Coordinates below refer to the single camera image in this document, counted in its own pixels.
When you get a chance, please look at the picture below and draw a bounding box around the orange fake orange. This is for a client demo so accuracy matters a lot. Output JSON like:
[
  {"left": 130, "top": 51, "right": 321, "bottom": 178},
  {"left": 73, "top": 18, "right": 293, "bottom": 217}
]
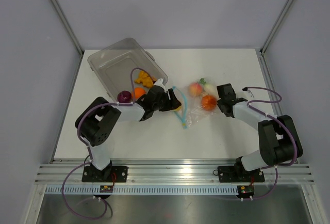
[{"left": 131, "top": 87, "right": 146, "bottom": 100}]

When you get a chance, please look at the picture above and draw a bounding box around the clear zip top bag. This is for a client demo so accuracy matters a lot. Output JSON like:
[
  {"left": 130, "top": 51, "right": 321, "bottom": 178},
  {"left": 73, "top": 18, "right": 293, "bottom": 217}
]
[{"left": 173, "top": 77, "right": 220, "bottom": 129}]

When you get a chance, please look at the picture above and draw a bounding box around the yellow-orange fake pretzel cluster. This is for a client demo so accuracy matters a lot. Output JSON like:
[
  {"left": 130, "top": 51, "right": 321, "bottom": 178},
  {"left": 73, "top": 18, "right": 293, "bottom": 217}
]
[{"left": 134, "top": 71, "right": 156, "bottom": 88}]

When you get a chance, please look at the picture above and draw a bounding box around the purple fake fruit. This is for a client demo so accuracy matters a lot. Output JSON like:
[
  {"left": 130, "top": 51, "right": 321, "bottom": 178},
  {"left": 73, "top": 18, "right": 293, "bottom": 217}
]
[{"left": 117, "top": 90, "right": 132, "bottom": 103}]

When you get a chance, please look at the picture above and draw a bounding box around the clear grey plastic container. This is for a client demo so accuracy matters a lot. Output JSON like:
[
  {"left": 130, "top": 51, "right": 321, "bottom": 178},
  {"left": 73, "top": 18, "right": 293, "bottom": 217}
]
[{"left": 87, "top": 38, "right": 168, "bottom": 100}]

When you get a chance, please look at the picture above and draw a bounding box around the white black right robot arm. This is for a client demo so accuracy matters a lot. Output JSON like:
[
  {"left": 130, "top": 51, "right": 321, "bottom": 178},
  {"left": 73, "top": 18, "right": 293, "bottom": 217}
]
[{"left": 217, "top": 83, "right": 303, "bottom": 181}]

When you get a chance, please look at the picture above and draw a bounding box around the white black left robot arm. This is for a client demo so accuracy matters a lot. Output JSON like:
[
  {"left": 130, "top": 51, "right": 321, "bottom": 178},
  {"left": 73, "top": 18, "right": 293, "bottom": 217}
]
[{"left": 75, "top": 85, "right": 182, "bottom": 182}]

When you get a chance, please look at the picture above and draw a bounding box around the white fake daikon radish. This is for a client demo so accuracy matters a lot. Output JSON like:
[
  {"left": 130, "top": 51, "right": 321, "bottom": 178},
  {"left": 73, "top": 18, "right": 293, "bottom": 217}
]
[{"left": 203, "top": 83, "right": 218, "bottom": 97}]

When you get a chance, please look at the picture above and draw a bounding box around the red-orange fake pepper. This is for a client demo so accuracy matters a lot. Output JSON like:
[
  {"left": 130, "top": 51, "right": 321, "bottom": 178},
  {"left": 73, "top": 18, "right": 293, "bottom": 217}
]
[{"left": 201, "top": 95, "right": 217, "bottom": 111}]

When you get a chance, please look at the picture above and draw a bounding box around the pink fake peach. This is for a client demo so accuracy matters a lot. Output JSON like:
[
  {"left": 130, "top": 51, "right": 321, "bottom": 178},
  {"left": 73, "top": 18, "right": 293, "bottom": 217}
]
[{"left": 188, "top": 82, "right": 203, "bottom": 97}]

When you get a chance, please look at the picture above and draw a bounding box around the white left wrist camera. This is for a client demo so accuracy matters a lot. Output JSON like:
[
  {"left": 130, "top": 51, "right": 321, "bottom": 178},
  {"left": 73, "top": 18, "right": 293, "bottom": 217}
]
[{"left": 153, "top": 78, "right": 167, "bottom": 92}]

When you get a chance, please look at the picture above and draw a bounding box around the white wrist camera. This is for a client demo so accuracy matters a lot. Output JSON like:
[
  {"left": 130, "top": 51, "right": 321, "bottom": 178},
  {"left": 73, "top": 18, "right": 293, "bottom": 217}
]
[
  {"left": 242, "top": 87, "right": 254, "bottom": 99},
  {"left": 153, "top": 78, "right": 167, "bottom": 92}
]

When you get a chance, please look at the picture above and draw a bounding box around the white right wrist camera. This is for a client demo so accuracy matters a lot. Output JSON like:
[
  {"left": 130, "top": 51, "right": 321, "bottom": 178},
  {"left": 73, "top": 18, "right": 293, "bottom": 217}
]
[{"left": 242, "top": 87, "right": 254, "bottom": 99}]

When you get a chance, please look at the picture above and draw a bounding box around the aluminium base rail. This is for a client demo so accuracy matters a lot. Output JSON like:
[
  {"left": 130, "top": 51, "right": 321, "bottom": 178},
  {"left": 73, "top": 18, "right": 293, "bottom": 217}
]
[{"left": 35, "top": 159, "right": 314, "bottom": 185}]

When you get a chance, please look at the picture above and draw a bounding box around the black left mount plate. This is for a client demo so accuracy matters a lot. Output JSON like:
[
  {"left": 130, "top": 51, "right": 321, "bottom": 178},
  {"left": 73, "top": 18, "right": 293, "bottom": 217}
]
[{"left": 82, "top": 165, "right": 128, "bottom": 183}]

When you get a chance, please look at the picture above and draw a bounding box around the black mount plate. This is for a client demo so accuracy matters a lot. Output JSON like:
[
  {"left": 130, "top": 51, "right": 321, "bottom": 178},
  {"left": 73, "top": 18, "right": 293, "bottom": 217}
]
[
  {"left": 82, "top": 165, "right": 128, "bottom": 183},
  {"left": 217, "top": 166, "right": 265, "bottom": 183}
]

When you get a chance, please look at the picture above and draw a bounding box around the black right mount plate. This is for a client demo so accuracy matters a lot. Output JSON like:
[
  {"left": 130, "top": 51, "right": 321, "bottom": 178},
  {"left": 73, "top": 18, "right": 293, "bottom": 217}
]
[{"left": 217, "top": 166, "right": 265, "bottom": 183}]

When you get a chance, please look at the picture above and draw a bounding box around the white slotted cable duct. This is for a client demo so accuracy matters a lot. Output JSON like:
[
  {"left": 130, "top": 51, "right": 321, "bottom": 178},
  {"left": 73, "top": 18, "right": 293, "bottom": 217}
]
[{"left": 45, "top": 185, "right": 238, "bottom": 196}]

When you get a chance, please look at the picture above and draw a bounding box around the right aluminium frame post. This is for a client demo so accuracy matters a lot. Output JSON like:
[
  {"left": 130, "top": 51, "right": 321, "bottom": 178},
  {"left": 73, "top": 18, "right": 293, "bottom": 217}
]
[{"left": 260, "top": 0, "right": 296, "bottom": 57}]

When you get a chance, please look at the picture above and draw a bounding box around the aluminium frame post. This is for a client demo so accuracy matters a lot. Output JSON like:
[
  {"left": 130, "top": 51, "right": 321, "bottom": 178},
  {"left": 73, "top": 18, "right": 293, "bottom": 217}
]
[
  {"left": 260, "top": 0, "right": 296, "bottom": 57},
  {"left": 37, "top": 0, "right": 84, "bottom": 57}
]

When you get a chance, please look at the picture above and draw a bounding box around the left aluminium frame post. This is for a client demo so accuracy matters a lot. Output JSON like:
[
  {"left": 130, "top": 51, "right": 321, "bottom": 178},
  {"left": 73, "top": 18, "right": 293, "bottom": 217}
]
[{"left": 37, "top": 0, "right": 84, "bottom": 57}]

